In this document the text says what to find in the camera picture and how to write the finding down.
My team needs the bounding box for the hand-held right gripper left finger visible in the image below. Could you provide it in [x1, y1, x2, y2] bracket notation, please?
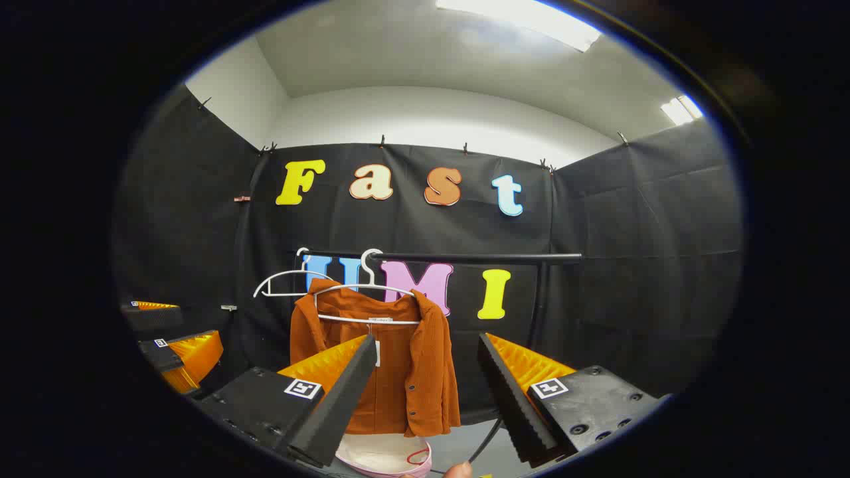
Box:
[198, 334, 379, 468]

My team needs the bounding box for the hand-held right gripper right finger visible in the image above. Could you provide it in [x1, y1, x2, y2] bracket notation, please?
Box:
[476, 332, 666, 465]

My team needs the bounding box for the pink white laundry hamper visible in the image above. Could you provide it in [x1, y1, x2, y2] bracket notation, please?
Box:
[335, 433, 434, 478]

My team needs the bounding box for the orange corduroy jacket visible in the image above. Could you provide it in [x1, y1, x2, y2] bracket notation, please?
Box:
[290, 278, 462, 438]

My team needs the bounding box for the white clothes hanger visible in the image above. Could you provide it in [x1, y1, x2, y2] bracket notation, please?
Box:
[253, 247, 333, 299]
[312, 248, 421, 326]

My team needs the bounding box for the black clothes rack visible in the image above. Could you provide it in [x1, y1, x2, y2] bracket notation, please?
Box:
[296, 249, 583, 356]

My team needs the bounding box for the black backdrop cloth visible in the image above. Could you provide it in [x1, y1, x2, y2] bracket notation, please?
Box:
[113, 83, 744, 426]

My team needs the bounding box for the row of black backdrop clips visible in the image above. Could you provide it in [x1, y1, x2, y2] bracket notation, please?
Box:
[197, 96, 630, 175]

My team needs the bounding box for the small ceiling light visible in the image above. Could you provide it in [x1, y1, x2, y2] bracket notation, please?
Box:
[660, 95, 704, 127]

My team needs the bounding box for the black cable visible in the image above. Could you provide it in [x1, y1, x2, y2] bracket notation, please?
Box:
[468, 417, 503, 463]

